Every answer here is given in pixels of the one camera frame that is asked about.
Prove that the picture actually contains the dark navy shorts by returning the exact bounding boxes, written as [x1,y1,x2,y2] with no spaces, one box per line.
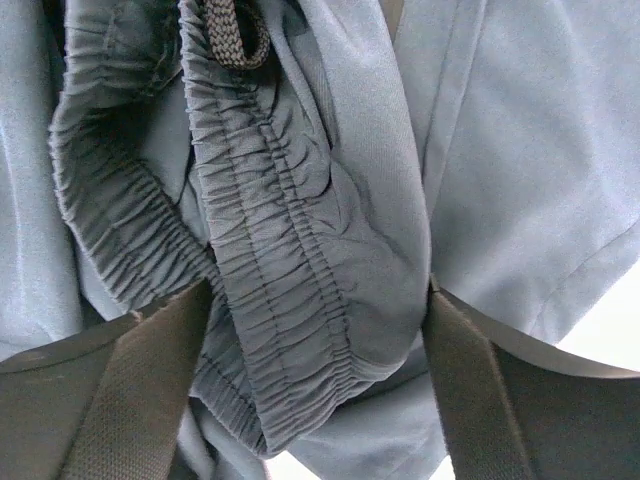
[1,1,639,479]

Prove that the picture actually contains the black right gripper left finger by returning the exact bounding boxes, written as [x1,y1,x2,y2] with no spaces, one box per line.
[1,280,212,479]

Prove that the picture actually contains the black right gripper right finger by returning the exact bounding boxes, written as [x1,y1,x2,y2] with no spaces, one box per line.
[422,280,639,479]

